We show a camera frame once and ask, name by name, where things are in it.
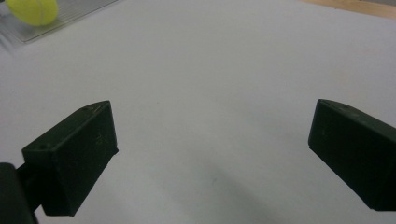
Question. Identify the clear acrylic box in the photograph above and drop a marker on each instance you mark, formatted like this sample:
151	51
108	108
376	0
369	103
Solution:
74	12

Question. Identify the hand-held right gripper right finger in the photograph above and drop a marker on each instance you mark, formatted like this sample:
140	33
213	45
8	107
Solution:
358	149

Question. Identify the yellow tennis ball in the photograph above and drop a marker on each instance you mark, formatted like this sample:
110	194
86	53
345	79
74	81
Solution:
32	11

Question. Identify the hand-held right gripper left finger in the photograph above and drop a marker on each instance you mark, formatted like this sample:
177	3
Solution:
77	161

